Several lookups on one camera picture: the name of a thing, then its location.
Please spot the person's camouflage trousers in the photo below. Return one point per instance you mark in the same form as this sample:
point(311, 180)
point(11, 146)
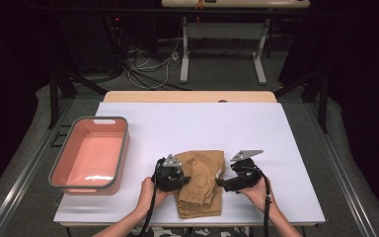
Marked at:
point(177, 232)

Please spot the pink basket with grey rim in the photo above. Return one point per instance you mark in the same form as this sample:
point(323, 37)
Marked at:
point(89, 158)

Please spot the person's left hand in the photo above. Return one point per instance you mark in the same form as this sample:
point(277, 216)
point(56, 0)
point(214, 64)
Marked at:
point(148, 197)

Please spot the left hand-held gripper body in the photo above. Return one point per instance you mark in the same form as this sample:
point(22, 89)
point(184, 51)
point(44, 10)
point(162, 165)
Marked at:
point(169, 174)

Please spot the aluminium floor rail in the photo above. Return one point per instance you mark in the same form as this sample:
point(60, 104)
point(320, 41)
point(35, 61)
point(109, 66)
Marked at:
point(29, 177)
point(339, 171)

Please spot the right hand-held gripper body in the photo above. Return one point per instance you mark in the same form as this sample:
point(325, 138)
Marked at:
point(246, 174)

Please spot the light wooden table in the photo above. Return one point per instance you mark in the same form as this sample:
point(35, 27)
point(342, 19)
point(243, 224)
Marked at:
point(177, 96)

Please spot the desk with white legs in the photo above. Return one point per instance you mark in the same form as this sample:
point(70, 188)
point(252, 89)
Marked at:
point(185, 49)

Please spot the person's right hand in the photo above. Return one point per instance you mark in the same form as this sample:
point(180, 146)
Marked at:
point(260, 197)

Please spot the brown pants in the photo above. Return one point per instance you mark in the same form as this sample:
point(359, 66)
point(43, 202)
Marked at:
point(200, 184)

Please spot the orange object on desk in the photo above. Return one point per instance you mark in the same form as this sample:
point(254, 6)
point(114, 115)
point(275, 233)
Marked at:
point(199, 4)

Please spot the white table board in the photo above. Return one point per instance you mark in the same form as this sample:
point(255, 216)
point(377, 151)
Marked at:
point(210, 125)

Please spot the black metal stand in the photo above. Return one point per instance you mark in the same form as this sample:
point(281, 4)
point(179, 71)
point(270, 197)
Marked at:
point(324, 105)
point(53, 98)

